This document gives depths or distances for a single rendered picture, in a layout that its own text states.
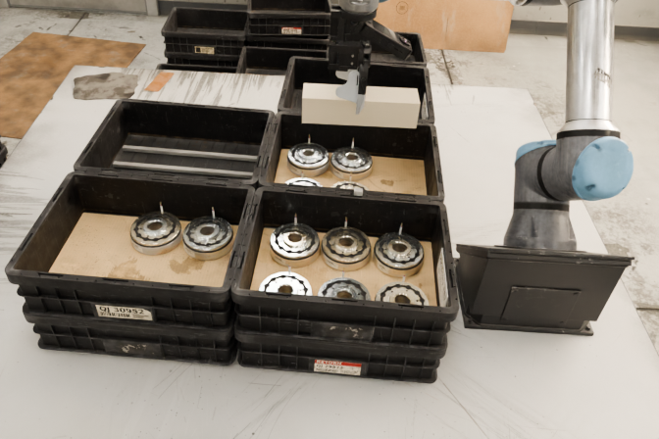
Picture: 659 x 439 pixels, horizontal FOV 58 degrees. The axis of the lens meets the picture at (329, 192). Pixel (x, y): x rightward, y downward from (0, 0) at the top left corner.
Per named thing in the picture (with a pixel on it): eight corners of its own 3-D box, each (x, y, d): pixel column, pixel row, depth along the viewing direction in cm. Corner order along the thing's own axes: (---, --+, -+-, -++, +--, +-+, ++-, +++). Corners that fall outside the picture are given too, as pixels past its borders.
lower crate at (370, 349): (428, 275, 139) (436, 238, 131) (437, 389, 116) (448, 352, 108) (259, 261, 140) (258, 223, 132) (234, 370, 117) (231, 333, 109)
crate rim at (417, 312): (443, 210, 126) (445, 201, 124) (458, 323, 103) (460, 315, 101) (257, 194, 127) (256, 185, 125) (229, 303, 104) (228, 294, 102)
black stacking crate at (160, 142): (276, 149, 156) (275, 112, 148) (257, 225, 133) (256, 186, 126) (126, 136, 156) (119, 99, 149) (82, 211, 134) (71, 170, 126)
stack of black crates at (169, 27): (254, 71, 324) (252, 10, 302) (247, 99, 301) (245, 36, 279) (180, 67, 323) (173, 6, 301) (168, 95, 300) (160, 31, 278)
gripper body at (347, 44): (328, 55, 121) (330, -3, 114) (370, 57, 122) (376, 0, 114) (328, 73, 116) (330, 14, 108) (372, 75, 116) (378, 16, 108)
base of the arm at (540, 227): (556, 249, 137) (557, 207, 138) (590, 253, 122) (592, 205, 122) (492, 246, 136) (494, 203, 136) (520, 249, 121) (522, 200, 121)
